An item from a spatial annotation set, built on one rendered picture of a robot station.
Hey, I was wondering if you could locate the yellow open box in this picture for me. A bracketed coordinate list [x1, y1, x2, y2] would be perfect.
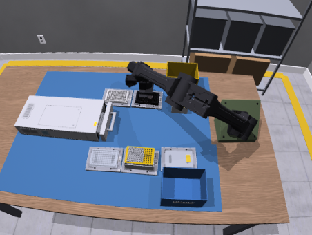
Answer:
[166, 62, 199, 85]

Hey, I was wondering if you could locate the blue bench mat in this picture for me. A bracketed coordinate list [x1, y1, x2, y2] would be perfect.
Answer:
[0, 71, 222, 212]

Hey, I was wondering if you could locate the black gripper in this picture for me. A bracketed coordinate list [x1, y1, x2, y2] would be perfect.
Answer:
[139, 82, 154, 104]

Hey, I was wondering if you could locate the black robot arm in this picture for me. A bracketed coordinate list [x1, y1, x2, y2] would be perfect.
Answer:
[125, 61, 258, 141]

